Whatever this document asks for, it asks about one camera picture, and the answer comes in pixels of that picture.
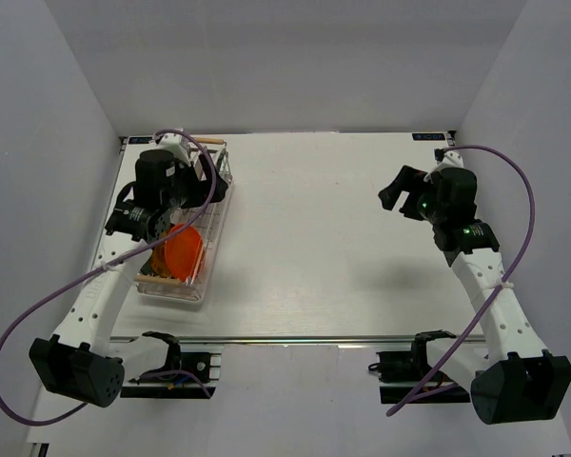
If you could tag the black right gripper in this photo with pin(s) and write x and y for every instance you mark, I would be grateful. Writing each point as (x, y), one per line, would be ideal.
(403, 181)

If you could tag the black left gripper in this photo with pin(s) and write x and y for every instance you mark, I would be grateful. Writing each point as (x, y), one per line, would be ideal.
(203, 188)

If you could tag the orange plate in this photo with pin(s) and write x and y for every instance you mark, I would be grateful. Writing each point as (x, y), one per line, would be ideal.
(185, 254)

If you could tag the yellow patterned plate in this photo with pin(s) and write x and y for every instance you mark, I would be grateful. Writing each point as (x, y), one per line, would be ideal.
(157, 262)

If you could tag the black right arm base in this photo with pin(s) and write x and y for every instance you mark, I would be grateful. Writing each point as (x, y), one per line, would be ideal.
(410, 366)

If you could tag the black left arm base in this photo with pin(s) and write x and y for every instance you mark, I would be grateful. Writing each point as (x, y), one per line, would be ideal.
(158, 366)

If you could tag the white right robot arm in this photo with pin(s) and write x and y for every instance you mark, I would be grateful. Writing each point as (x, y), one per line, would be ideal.
(519, 380)

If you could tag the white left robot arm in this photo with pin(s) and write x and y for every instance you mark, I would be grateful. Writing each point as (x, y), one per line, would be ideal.
(78, 361)

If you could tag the clear plastic drip tray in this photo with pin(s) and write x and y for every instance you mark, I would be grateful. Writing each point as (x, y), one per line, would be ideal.
(210, 225)

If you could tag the wire dish rack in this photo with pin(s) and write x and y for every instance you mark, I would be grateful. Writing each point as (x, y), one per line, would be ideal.
(217, 150)

